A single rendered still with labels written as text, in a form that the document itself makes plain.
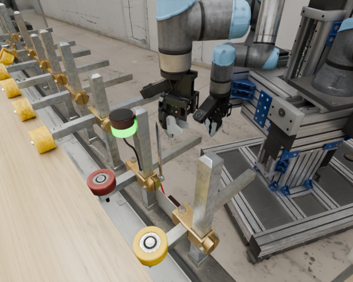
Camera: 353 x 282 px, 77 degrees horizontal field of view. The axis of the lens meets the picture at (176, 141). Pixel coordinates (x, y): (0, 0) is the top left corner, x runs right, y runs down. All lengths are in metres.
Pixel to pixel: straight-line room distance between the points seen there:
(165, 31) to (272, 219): 1.26
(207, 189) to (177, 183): 1.39
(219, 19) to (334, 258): 1.58
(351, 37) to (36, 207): 1.03
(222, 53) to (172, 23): 0.33
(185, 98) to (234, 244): 1.21
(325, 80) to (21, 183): 1.03
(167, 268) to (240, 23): 0.73
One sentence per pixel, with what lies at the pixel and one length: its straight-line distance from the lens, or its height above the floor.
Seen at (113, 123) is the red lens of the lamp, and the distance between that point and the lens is 0.55.
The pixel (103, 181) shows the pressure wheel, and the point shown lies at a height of 0.90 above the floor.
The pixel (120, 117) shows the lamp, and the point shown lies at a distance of 0.55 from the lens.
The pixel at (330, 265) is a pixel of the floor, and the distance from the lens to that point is 1.77.
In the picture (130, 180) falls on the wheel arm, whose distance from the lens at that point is 0.75.
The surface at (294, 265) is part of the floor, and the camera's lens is 1.66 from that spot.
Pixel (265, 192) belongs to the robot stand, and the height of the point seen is 0.21.
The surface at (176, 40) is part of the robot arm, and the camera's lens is 0.49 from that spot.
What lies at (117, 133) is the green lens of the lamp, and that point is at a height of 1.08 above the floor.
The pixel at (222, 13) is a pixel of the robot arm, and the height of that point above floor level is 1.32.
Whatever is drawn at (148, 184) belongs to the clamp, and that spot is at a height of 0.86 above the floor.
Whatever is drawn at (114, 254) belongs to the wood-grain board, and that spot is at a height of 0.90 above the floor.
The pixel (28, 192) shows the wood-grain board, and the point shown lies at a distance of 0.76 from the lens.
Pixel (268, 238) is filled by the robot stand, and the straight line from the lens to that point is 1.41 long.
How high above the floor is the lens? 1.41
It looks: 39 degrees down
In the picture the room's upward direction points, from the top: straight up
